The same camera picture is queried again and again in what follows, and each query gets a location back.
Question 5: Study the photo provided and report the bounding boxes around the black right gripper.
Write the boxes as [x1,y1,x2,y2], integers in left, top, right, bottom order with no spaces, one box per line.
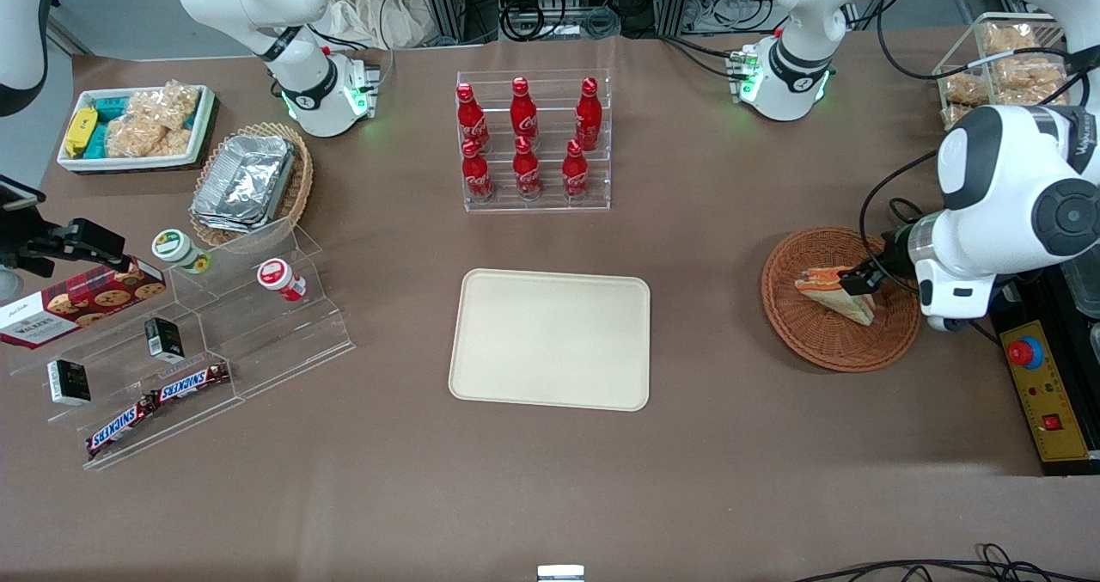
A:
[0,217,128,279]

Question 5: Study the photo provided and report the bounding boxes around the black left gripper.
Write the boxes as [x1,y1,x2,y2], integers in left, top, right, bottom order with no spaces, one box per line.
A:
[840,225,919,298]

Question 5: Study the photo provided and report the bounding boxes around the triangular sandwich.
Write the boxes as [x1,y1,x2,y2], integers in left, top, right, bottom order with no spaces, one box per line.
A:
[794,266,877,327]

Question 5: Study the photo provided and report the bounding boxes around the round brown wicker basket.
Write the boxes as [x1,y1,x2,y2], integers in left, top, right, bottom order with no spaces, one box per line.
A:
[761,225,922,373]

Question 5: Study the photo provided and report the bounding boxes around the oval wicker basket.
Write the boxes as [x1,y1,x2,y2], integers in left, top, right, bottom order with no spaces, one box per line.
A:
[189,122,315,253]

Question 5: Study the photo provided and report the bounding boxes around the beige plastic tray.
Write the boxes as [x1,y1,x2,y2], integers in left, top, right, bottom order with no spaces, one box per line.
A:
[448,268,651,413]

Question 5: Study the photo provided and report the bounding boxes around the red tartan cookie box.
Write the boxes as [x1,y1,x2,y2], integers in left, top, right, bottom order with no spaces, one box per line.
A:
[0,257,168,351]

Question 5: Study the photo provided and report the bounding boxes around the green lid snack cup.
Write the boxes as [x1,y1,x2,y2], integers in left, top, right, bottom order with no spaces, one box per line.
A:
[152,229,212,275]

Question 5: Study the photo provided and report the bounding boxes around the yellow snack pack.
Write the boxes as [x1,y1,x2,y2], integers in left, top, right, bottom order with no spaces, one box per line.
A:
[64,107,99,158]

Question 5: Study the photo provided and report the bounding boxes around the small black box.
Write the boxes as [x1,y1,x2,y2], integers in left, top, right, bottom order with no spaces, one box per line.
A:
[46,358,93,407]
[144,316,186,365]

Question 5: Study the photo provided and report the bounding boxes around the clear bag of rice crackers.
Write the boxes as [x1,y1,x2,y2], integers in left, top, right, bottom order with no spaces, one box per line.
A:
[105,81,201,158]

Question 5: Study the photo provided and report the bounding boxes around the stacked foil containers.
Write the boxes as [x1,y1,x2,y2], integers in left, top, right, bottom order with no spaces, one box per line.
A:
[190,134,298,233]

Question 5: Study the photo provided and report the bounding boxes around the white rectangular snack bin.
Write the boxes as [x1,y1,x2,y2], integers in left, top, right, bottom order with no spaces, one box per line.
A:
[57,85,216,174]

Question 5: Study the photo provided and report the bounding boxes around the brown snickers bar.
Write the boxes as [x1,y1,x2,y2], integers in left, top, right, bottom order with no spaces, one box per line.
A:
[152,362,232,405]
[85,397,161,460]

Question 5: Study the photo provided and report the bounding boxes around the red lid snack cup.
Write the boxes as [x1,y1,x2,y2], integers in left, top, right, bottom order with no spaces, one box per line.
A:
[257,258,308,303]

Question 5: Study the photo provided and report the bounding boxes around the clear acrylic step display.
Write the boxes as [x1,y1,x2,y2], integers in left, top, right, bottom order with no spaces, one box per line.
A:
[10,217,357,471]

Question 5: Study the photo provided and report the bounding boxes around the yellow black control box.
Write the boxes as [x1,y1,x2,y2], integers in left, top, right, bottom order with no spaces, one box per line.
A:
[988,264,1100,478]

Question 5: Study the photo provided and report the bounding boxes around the clear plastic lidded container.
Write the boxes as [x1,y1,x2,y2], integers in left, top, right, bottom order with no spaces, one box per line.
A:
[1061,245,1100,322]

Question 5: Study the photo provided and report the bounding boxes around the clear acrylic snack box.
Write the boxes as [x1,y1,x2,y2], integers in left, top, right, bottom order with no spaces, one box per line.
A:
[932,12,1091,132]

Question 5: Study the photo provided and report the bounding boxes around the bagged beige snacks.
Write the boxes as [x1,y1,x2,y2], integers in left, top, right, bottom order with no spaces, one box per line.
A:
[940,21,1072,129]

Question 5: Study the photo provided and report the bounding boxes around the red cola bottle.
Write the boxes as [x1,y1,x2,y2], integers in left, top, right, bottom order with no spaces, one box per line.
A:
[455,83,491,153]
[510,77,540,146]
[562,139,590,201]
[461,138,495,203]
[575,77,603,150]
[512,135,542,201]

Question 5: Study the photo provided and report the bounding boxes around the clear acrylic bottle rack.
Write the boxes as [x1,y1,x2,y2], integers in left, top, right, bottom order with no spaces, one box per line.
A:
[455,69,613,213]

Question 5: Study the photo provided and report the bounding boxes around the beige crumpled cloth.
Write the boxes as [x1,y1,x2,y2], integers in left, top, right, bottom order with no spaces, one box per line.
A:
[320,0,432,49]

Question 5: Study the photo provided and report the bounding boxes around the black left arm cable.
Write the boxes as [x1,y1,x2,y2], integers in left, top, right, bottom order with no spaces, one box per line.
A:
[859,0,1097,299]

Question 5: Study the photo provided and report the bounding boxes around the black floor cables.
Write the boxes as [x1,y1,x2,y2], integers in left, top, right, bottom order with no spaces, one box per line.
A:
[791,543,1100,582]

